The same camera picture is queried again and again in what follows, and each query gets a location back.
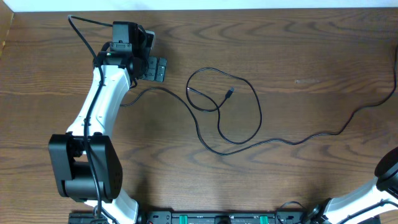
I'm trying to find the thin black base wire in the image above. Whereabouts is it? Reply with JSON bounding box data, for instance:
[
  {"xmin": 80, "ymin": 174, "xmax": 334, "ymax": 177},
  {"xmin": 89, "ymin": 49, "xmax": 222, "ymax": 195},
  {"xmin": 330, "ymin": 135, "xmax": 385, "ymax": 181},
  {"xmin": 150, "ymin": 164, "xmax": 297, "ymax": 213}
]
[{"xmin": 275, "ymin": 200, "xmax": 307, "ymax": 224}]

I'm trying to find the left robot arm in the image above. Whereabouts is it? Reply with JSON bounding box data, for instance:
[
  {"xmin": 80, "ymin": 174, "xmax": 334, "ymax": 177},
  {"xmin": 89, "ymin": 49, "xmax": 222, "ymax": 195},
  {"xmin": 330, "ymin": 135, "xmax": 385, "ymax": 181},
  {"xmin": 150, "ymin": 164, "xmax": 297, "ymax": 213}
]
[{"xmin": 48, "ymin": 21, "xmax": 167, "ymax": 223}]

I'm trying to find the black left camera cable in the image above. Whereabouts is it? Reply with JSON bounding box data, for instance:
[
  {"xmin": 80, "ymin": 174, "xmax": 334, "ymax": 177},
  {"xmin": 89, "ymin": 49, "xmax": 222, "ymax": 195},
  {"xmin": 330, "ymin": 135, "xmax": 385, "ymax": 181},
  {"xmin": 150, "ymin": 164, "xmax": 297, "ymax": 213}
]
[{"xmin": 67, "ymin": 14, "xmax": 114, "ymax": 224}]

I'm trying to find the black usb cable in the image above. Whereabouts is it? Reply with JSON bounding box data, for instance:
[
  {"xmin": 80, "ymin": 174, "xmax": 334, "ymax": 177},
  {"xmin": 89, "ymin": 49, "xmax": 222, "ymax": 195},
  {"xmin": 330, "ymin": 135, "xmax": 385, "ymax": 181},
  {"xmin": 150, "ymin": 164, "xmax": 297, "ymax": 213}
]
[
  {"xmin": 119, "ymin": 46, "xmax": 398, "ymax": 156},
  {"xmin": 185, "ymin": 67, "xmax": 263, "ymax": 146}
]

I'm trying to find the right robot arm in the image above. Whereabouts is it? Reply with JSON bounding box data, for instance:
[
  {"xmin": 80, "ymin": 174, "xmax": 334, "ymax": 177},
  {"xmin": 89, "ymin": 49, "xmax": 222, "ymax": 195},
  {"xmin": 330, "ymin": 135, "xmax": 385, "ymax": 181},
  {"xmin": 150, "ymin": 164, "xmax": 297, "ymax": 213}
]
[{"xmin": 303, "ymin": 148, "xmax": 397, "ymax": 223}]

